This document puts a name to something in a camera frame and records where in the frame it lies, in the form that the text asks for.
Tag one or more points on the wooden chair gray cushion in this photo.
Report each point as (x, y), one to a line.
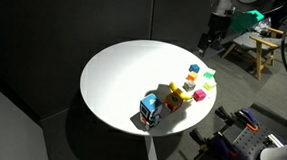
(259, 47)

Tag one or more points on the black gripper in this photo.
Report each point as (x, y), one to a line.
(208, 39)

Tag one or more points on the dark purple clamp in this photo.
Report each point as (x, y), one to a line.
(218, 146)

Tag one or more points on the small gray block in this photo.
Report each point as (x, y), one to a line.
(189, 85)

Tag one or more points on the purple clamp with orange tip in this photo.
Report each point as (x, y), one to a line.
(248, 118)

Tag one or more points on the small green block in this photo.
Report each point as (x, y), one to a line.
(209, 73)

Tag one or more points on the black perforated breadboard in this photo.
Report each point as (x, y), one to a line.
(251, 140)

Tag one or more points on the teal camera mount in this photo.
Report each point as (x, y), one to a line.
(245, 18)

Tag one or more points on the white table leg base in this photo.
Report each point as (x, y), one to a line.
(151, 152)

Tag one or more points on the black clamp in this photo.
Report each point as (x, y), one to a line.
(228, 117)

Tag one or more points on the small yellow-green block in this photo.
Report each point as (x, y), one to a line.
(210, 84)

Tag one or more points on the small blue block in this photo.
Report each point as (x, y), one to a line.
(194, 68)

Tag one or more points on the small pink block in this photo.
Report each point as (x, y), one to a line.
(199, 95)

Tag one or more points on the yellow banana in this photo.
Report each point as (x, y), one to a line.
(179, 91)

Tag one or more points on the blue number four cube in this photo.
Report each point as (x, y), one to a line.
(151, 106)

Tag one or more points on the small orange block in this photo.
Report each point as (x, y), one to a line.
(192, 75)

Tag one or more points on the black white patterned cube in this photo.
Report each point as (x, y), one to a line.
(150, 121)

